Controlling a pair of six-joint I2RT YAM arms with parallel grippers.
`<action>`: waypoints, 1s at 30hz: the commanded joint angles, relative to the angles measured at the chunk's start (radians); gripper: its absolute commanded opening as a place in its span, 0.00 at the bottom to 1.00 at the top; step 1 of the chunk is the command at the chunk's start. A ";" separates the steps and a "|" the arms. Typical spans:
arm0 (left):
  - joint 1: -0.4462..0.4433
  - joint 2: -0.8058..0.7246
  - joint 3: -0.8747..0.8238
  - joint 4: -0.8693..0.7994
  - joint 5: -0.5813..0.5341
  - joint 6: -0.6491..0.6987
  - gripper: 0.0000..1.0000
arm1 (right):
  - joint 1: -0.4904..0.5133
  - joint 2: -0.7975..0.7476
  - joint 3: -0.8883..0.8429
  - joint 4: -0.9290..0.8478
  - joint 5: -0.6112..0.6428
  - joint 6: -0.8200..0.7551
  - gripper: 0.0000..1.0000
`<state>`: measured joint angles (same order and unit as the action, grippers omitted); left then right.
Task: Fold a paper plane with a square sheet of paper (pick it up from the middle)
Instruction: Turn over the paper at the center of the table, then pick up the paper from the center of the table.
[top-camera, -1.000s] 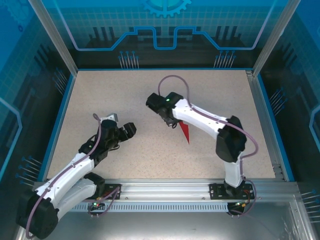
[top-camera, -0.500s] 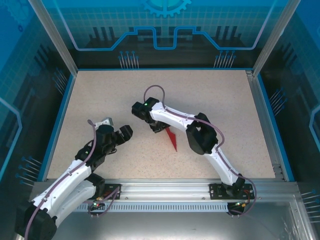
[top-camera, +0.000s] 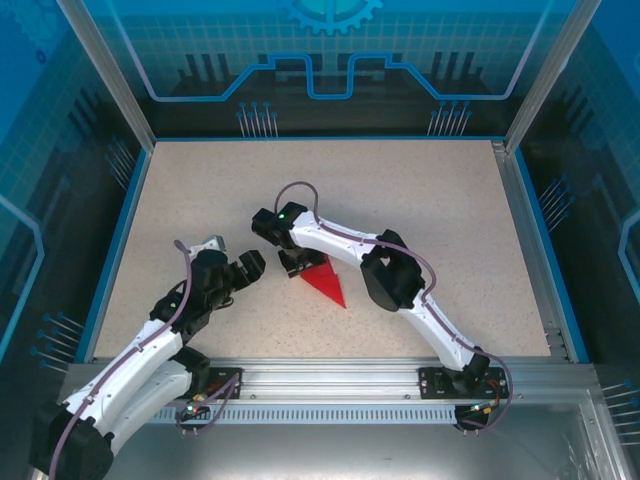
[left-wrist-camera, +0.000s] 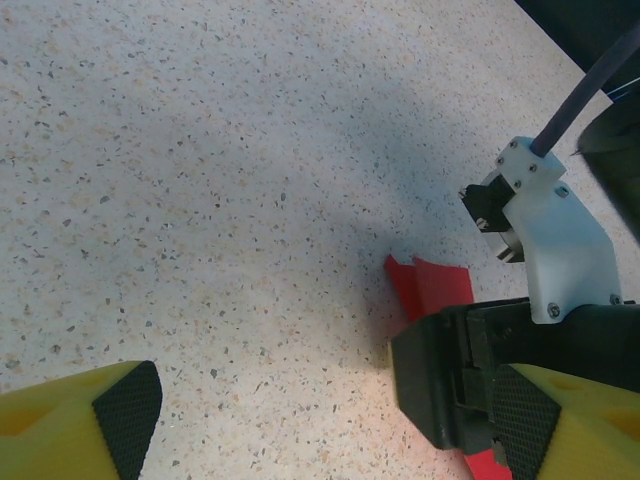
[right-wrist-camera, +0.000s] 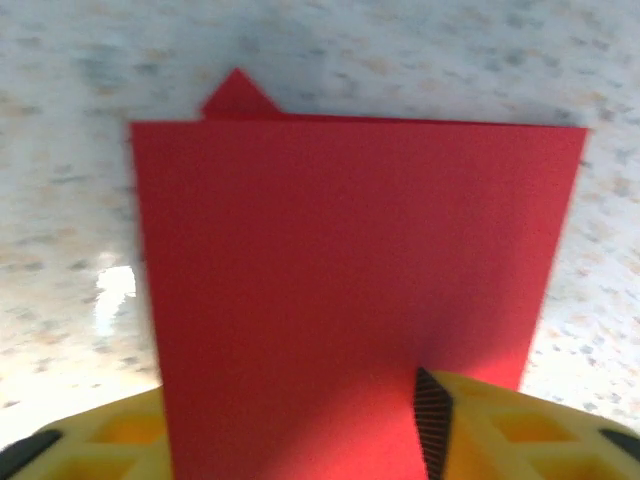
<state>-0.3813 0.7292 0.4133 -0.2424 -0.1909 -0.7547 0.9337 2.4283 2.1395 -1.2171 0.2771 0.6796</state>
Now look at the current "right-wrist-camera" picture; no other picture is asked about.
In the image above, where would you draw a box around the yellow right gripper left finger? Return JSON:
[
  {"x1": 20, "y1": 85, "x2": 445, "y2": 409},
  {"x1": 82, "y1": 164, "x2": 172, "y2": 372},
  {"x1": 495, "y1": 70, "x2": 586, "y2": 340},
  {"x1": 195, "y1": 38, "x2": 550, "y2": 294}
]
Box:
[{"x1": 0, "y1": 386, "x2": 175, "y2": 480}]

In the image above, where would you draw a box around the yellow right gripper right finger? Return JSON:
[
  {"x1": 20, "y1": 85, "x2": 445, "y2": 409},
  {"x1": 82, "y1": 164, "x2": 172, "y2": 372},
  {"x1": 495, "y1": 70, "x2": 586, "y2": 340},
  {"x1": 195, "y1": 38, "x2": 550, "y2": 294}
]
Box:
[{"x1": 412, "y1": 366, "x2": 640, "y2": 480}]

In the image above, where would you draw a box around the red cloth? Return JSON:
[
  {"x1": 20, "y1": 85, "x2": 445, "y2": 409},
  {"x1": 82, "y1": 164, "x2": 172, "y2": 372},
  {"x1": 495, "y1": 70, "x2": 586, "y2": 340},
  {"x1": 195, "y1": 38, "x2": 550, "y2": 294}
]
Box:
[{"x1": 128, "y1": 66, "x2": 592, "y2": 480}]

